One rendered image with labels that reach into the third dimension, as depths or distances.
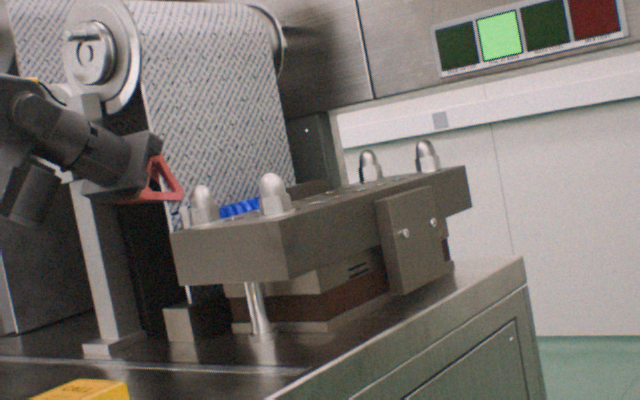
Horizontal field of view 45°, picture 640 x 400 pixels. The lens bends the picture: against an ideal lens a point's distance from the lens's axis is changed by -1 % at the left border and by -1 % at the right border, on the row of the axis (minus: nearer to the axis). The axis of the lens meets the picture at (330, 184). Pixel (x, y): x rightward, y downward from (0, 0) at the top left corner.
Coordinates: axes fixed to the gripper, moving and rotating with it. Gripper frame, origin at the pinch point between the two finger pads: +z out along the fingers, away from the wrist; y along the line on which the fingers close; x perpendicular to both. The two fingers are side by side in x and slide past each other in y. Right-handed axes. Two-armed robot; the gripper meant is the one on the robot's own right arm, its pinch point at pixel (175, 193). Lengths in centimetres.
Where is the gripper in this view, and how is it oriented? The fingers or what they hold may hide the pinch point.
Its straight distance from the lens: 94.4
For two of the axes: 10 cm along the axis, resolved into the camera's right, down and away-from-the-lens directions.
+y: 7.9, -1.2, -6.1
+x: 1.4, -9.2, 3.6
